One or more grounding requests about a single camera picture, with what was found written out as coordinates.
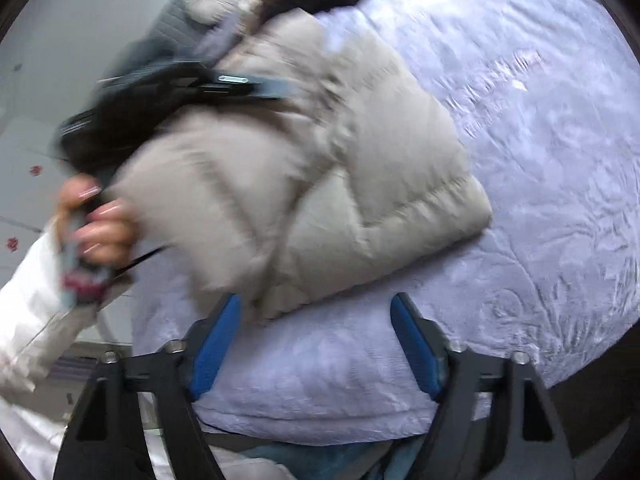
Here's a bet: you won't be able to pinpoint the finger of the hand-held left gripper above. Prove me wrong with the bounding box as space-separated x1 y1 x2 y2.
199 66 297 105

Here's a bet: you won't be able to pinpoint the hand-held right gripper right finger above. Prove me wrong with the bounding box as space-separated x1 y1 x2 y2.
389 292 577 480

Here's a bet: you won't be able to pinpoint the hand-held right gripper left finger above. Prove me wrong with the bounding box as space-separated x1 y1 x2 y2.
52 292 244 480

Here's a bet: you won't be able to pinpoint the beige puffer jacket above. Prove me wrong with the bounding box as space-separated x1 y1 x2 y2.
107 9 495 322

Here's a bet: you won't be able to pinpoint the person's left forearm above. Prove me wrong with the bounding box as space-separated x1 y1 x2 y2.
0 217 102 397

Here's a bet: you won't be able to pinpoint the person's left hand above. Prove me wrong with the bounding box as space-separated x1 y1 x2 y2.
56 176 139 270

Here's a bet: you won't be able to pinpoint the person's blue jeans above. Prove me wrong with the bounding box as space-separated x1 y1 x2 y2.
239 437 418 480

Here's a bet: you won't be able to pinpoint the person's white coat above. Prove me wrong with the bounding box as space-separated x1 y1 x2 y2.
0 390 301 480

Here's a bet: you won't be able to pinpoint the lavender embossed blanket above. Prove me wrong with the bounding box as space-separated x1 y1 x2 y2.
130 0 640 447

